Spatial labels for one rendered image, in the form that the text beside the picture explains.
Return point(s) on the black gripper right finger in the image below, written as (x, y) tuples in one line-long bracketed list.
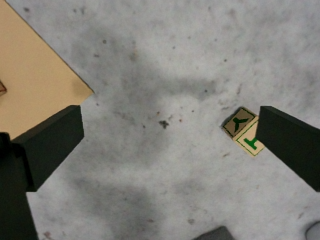
[(295, 142)]

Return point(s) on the tan wooden block with green letter t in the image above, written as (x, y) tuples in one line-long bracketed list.
[(241, 129)]

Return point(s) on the white letter block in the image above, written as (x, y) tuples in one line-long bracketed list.
[(2, 89)]

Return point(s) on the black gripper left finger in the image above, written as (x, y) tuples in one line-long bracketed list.
[(39, 151)]

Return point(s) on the tan square mat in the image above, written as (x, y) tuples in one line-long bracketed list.
[(38, 82)]

